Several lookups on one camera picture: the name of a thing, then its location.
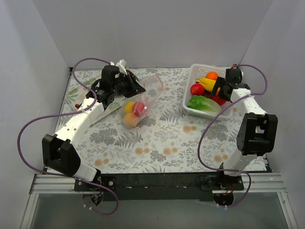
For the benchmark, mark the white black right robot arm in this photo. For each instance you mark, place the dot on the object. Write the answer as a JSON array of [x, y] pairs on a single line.
[[257, 132]]

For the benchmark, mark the red apple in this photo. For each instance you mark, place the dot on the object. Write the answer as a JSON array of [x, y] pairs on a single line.
[[138, 108], [197, 89], [218, 100]]

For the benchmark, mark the green lettuce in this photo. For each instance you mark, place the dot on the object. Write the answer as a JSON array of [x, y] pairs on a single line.
[[204, 104]]

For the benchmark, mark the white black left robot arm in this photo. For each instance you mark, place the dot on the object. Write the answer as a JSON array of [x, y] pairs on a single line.
[[59, 150]]

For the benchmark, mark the yellow orange peach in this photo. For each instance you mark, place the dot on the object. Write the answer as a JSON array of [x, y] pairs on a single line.
[[130, 120]]

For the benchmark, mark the white perforated plastic basket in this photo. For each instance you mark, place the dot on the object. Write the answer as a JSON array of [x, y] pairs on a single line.
[[199, 71]]

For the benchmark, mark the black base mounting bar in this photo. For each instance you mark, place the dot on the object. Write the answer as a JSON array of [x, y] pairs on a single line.
[[156, 193]]

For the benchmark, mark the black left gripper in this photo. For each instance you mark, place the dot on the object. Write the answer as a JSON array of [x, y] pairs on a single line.
[[131, 85]]

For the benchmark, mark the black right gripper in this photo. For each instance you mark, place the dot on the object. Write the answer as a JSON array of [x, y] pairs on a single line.
[[220, 85]]

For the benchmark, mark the yellow lemon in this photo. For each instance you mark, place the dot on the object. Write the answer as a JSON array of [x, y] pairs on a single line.
[[129, 107]]

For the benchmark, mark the yellow banana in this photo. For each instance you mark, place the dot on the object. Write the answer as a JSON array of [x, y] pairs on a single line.
[[208, 84]]

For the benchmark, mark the orange fruit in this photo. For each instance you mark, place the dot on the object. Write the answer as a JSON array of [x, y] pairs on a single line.
[[212, 76]]

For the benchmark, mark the floral patterned tablecloth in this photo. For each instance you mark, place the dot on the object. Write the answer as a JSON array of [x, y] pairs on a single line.
[[166, 140]]

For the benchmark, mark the aluminium frame rail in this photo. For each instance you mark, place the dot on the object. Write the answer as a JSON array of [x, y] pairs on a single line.
[[255, 182]]

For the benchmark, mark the clear zip top bag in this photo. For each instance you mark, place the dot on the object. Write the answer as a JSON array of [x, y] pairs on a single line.
[[153, 86]]

